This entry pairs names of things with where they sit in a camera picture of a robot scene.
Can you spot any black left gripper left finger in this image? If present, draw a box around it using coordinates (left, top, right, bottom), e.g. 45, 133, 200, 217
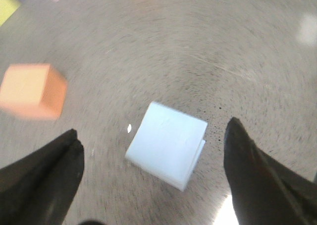
0, 129, 85, 225

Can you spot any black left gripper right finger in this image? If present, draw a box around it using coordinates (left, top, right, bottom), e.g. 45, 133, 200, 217
223, 117, 317, 225

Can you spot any smooth blue foam block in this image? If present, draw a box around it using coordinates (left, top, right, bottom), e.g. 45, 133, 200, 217
125, 102, 208, 191

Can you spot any textured orange foam block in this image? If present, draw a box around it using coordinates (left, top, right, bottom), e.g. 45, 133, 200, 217
0, 63, 67, 120

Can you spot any yellow foam block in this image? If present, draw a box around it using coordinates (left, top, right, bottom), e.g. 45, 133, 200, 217
0, 0, 21, 25

